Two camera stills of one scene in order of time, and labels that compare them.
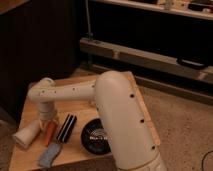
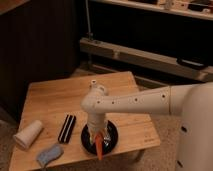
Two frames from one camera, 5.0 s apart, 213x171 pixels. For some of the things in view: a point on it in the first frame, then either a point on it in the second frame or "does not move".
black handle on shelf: (192, 63) does not move
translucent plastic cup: (26, 133) does not move
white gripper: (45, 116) -> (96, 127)
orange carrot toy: (50, 130) -> (99, 145)
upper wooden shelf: (161, 8) does not move
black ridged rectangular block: (67, 127) does not move
